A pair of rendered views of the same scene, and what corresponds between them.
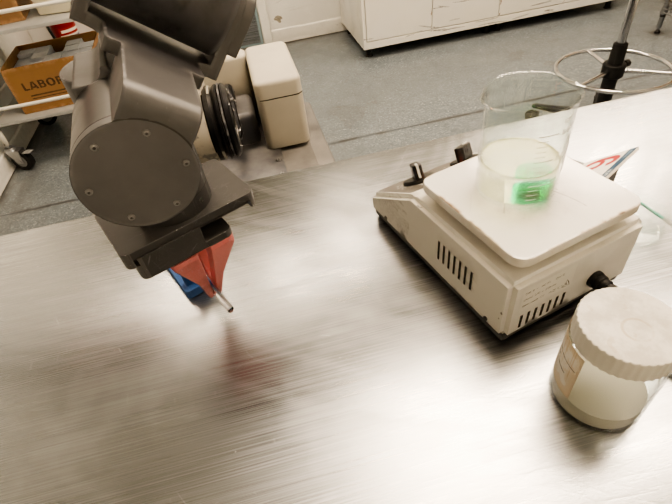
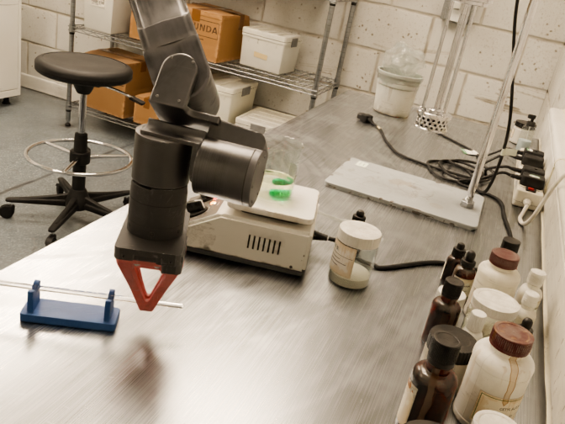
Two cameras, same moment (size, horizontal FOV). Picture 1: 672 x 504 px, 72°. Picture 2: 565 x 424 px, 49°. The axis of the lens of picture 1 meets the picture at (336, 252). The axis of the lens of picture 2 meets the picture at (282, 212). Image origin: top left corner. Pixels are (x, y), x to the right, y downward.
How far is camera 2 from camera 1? 59 cm
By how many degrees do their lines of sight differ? 57
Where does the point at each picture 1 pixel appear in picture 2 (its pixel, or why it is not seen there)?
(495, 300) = (299, 250)
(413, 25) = not seen: outside the picture
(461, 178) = not seen: hidden behind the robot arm
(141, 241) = (176, 246)
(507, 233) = (294, 212)
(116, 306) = (58, 362)
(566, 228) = (309, 205)
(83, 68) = (172, 135)
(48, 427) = not seen: outside the picture
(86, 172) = (254, 176)
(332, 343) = (234, 310)
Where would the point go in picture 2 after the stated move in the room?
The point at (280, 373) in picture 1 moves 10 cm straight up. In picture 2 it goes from (229, 333) to (243, 257)
